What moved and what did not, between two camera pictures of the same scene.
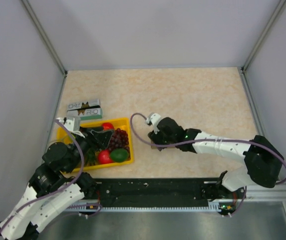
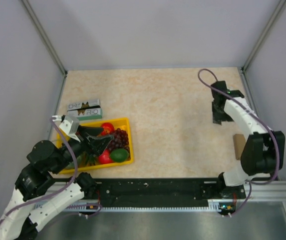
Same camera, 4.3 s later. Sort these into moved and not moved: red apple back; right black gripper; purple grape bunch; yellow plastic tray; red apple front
Moved: right black gripper
Not moved: red apple back; red apple front; yellow plastic tray; purple grape bunch
